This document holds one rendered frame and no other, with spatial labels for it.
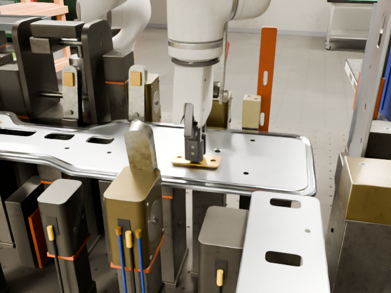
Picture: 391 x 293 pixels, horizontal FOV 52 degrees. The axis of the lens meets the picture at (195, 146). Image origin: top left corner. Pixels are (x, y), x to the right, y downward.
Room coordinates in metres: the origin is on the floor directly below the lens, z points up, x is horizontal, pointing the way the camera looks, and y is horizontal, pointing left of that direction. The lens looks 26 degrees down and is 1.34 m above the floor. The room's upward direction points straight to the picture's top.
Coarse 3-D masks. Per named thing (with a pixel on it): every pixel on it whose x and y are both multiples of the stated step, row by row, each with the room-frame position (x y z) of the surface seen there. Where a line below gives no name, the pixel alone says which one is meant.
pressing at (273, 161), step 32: (32, 128) 0.76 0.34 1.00; (64, 128) 0.75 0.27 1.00; (96, 128) 0.76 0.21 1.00; (160, 128) 0.76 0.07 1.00; (224, 128) 0.75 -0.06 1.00; (32, 160) 0.63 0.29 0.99; (64, 160) 0.62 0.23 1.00; (96, 160) 0.62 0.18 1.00; (128, 160) 0.62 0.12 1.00; (160, 160) 0.62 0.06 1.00; (224, 160) 0.62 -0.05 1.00; (256, 160) 0.62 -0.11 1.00; (288, 160) 0.62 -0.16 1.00; (224, 192) 0.53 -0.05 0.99; (288, 192) 0.52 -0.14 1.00
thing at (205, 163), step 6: (174, 156) 0.62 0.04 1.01; (180, 156) 0.63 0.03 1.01; (204, 156) 0.62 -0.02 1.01; (210, 156) 0.62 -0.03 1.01; (216, 156) 0.62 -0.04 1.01; (174, 162) 0.60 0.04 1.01; (180, 162) 0.60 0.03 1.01; (186, 162) 0.60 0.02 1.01; (192, 162) 0.60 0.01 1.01; (198, 162) 0.60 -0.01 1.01; (204, 162) 0.60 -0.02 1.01; (210, 162) 0.60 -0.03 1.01; (216, 162) 0.60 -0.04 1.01
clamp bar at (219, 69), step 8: (224, 32) 0.81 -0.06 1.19; (224, 40) 0.80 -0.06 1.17; (224, 48) 0.80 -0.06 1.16; (224, 56) 0.80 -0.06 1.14; (216, 64) 0.81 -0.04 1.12; (224, 64) 0.80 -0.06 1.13; (216, 72) 0.81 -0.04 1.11; (224, 72) 0.80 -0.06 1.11; (216, 80) 0.80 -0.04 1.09; (224, 80) 0.80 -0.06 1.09
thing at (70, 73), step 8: (64, 72) 0.86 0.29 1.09; (72, 72) 0.86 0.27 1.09; (80, 72) 0.88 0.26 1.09; (64, 80) 0.86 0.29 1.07; (72, 80) 0.85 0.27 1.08; (80, 80) 0.87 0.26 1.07; (64, 88) 0.86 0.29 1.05; (72, 88) 0.86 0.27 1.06; (80, 88) 0.87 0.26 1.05; (64, 96) 0.86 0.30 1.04; (72, 96) 0.85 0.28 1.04; (80, 96) 0.86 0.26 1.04; (64, 104) 0.85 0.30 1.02; (72, 104) 0.85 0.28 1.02; (80, 104) 0.86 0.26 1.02; (64, 112) 0.85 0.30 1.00; (72, 112) 0.84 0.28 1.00; (80, 112) 0.85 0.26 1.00
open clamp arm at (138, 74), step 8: (136, 72) 0.84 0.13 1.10; (144, 72) 0.85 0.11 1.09; (136, 80) 0.84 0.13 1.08; (144, 80) 0.85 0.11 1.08; (136, 88) 0.84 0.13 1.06; (144, 88) 0.84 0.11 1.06; (136, 96) 0.84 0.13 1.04; (144, 96) 0.84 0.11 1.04; (136, 104) 0.84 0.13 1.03; (144, 104) 0.84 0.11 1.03; (136, 112) 0.83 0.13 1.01; (144, 112) 0.83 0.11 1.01; (144, 120) 0.83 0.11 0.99
